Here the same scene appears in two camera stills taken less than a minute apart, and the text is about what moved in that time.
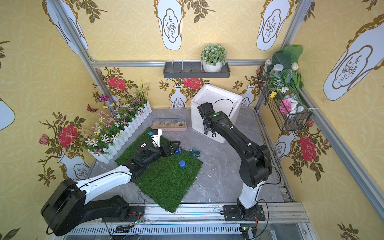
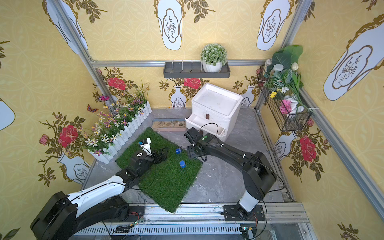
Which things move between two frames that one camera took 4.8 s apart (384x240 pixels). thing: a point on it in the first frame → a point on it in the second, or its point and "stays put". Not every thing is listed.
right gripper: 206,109 → 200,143
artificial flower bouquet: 282,79 stays put
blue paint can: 182,164 stays put
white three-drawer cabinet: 226,102 stays put
